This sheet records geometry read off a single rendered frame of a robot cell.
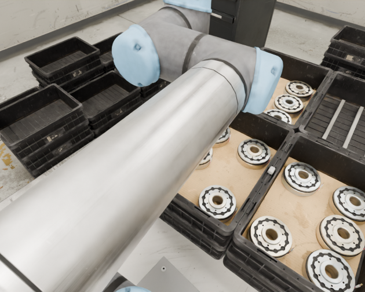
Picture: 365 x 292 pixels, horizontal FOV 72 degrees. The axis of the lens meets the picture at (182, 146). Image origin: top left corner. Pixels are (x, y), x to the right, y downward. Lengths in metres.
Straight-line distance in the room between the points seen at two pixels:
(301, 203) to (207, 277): 0.34
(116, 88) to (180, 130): 1.70
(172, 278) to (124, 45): 0.58
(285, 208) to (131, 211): 0.65
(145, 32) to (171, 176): 0.22
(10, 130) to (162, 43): 1.38
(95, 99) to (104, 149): 1.66
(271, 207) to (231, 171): 0.15
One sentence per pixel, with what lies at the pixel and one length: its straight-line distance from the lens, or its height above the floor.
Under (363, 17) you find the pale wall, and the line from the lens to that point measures 3.96.
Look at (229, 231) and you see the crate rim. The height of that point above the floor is 0.93.
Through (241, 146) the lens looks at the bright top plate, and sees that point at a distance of 0.83.
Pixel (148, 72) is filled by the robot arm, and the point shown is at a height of 1.29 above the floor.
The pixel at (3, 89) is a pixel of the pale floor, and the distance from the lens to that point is 2.98.
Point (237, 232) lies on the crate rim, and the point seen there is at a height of 0.93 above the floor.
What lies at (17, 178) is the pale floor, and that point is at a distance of 2.10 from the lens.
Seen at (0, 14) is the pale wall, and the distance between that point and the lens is 3.34.
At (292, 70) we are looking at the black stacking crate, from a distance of 1.19.
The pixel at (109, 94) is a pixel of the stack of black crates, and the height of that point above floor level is 0.38.
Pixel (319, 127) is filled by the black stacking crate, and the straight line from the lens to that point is 1.04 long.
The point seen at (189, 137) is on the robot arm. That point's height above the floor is 1.34.
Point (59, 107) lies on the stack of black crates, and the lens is 1.67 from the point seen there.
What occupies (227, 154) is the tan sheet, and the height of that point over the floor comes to 0.83.
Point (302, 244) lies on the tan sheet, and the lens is 0.75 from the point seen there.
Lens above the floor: 1.48
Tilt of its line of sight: 50 degrees down
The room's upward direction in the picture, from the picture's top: straight up
